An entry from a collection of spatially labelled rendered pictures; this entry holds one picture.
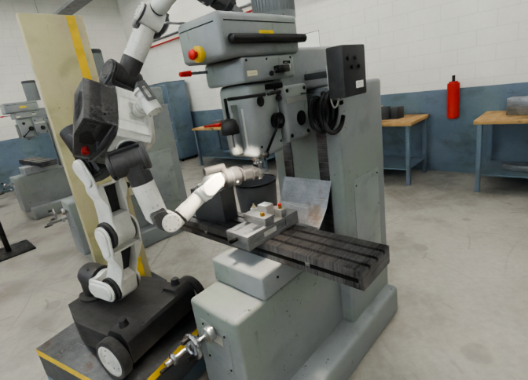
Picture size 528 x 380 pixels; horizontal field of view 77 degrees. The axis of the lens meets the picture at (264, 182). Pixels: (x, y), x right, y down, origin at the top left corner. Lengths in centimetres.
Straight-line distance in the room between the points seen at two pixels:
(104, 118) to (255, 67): 61
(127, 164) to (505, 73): 478
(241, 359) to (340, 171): 99
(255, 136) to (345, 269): 65
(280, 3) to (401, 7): 414
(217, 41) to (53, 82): 183
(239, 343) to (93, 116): 105
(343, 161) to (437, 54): 390
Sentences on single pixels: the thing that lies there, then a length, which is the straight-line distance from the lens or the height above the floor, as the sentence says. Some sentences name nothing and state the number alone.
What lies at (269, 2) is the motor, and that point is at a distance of 165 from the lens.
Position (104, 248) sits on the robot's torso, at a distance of 181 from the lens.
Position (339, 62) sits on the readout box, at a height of 166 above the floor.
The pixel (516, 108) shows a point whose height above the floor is 96.
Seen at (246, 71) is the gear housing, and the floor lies 168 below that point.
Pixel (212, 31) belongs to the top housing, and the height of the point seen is 182.
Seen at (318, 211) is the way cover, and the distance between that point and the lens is 180.
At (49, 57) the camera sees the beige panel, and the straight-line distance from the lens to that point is 296.
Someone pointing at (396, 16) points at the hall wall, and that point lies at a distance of 571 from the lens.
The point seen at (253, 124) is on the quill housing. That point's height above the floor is 146.
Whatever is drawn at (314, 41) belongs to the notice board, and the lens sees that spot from 636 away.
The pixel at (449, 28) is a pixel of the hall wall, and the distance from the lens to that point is 546.
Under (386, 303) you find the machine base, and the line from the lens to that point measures 239.
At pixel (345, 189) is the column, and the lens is 179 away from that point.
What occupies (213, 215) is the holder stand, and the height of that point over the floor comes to 96.
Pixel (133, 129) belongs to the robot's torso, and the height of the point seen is 152.
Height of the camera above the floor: 162
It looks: 16 degrees down
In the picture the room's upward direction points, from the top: 8 degrees counter-clockwise
